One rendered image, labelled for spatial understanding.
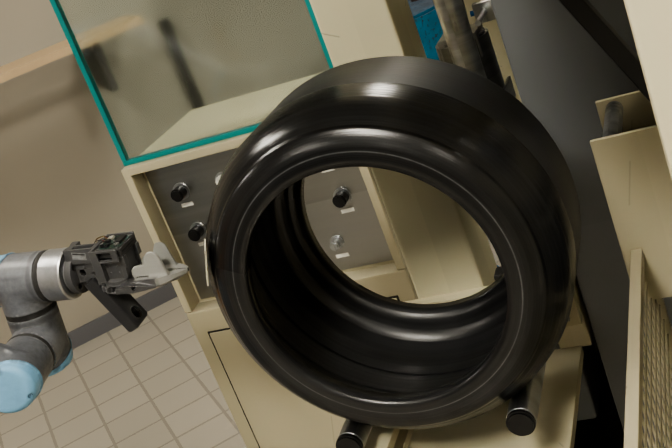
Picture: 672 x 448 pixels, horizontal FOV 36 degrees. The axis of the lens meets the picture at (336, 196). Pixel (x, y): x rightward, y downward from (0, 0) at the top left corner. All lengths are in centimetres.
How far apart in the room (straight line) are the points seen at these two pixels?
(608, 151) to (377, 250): 72
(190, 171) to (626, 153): 102
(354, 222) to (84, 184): 290
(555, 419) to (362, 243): 69
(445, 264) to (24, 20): 330
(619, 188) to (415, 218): 37
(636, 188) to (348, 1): 56
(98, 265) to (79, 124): 322
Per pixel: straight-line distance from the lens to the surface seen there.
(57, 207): 499
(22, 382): 177
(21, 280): 184
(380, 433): 175
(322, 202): 223
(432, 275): 191
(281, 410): 249
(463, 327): 181
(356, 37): 176
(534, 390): 163
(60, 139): 495
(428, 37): 456
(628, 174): 171
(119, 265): 175
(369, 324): 184
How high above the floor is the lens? 177
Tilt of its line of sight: 18 degrees down
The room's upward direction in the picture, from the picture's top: 21 degrees counter-clockwise
